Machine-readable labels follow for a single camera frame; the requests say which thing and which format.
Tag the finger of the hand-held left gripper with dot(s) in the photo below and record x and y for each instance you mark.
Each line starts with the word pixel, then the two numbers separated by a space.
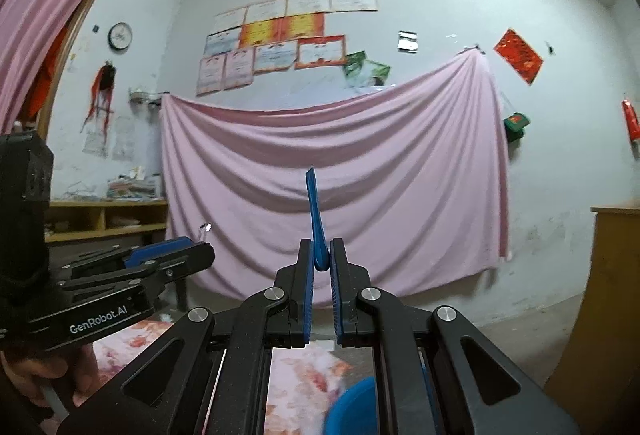
pixel 175 265
pixel 155 249

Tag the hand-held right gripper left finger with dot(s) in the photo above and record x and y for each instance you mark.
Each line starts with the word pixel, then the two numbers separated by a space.
pixel 307 295

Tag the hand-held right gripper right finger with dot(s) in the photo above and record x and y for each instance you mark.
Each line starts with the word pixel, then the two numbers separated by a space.
pixel 340 295

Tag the blue snack packet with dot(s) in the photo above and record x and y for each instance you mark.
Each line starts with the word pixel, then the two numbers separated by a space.
pixel 316 225

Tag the blue plastic bowl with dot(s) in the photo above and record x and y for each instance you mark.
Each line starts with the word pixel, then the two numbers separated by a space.
pixel 355 407

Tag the person's left hand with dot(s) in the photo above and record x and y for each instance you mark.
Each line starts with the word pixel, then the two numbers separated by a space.
pixel 35 370

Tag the wooden shelf desk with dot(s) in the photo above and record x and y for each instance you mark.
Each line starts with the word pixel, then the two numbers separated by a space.
pixel 150 204

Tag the stack of papers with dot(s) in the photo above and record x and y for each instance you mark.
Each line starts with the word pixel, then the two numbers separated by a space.
pixel 132 187

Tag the pink floral blanket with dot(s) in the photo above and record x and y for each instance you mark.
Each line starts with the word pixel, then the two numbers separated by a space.
pixel 300 390

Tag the orange cloth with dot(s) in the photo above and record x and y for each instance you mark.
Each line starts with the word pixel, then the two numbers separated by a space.
pixel 47 75

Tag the pink hanging sheet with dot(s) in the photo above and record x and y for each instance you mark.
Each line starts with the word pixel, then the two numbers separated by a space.
pixel 400 165

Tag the pink curtain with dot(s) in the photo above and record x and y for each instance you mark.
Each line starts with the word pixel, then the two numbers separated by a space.
pixel 50 5

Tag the green photo print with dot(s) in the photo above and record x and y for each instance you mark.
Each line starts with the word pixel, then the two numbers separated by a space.
pixel 354 64
pixel 376 72

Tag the green hanging pouch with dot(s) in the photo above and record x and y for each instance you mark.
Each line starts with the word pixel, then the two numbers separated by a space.
pixel 516 126

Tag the wooden cabinet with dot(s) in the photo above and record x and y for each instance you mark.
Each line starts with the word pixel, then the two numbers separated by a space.
pixel 605 290

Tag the red hanging packet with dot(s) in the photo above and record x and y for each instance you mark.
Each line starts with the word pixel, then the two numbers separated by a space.
pixel 631 120

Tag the white paper wall sheet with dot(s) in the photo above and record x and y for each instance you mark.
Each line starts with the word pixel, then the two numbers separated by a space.
pixel 96 137

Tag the small wall shelf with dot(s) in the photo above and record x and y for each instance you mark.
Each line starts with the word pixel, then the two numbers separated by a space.
pixel 145 99

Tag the red tassel wall ornament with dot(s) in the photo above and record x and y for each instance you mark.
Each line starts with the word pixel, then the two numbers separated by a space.
pixel 102 82

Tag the round wall clock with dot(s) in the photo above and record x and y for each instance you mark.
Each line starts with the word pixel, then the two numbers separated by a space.
pixel 120 36

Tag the group of wall certificates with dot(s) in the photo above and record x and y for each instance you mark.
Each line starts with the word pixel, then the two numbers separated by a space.
pixel 270 45

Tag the shiny silver wall sticker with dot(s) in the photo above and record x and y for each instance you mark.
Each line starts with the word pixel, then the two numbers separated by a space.
pixel 407 42

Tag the red paper wall poster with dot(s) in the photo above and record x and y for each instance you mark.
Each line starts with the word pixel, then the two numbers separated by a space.
pixel 517 56

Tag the small black wall hook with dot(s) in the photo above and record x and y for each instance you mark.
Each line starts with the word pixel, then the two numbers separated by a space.
pixel 550 48

